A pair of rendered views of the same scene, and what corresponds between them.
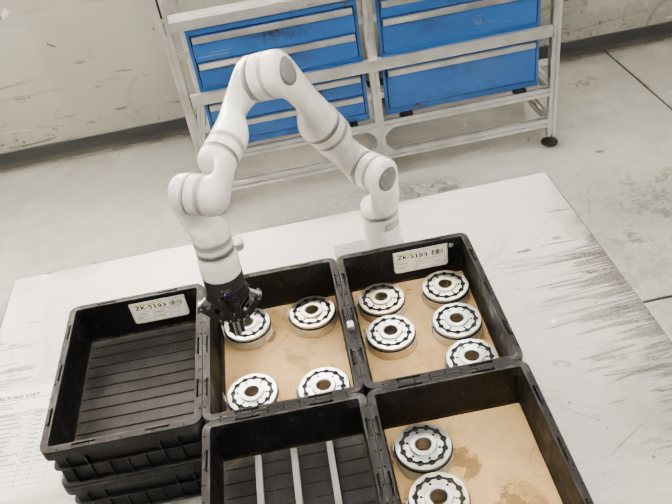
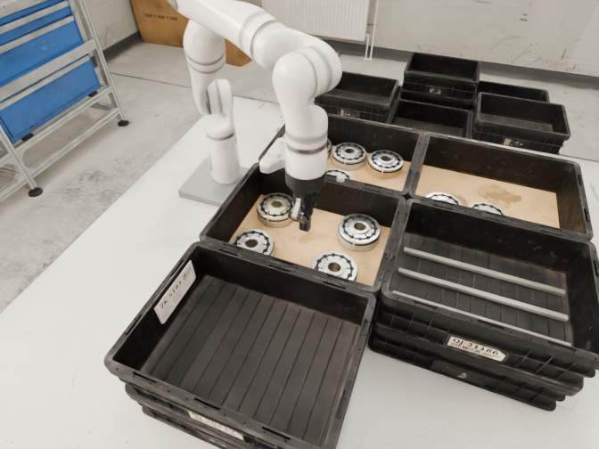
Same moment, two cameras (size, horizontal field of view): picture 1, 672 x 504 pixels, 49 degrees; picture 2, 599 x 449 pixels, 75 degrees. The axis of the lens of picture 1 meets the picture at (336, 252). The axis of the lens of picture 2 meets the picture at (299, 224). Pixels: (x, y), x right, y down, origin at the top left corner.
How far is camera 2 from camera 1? 1.20 m
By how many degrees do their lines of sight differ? 49
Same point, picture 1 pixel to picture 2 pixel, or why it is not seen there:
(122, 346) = (168, 355)
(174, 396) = (279, 330)
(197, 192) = (328, 60)
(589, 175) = (167, 127)
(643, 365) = not seen: hidden behind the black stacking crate
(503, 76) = (79, 85)
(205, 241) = (324, 125)
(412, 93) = (24, 118)
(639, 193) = not seen: hidden behind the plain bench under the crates
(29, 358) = not seen: outside the picture
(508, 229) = (254, 126)
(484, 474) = (466, 197)
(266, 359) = (291, 254)
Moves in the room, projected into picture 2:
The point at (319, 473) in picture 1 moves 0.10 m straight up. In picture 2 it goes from (425, 266) to (436, 237)
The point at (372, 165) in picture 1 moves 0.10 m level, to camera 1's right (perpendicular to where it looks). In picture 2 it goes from (222, 85) to (240, 71)
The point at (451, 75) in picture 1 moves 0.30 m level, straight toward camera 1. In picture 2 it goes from (45, 95) to (76, 110)
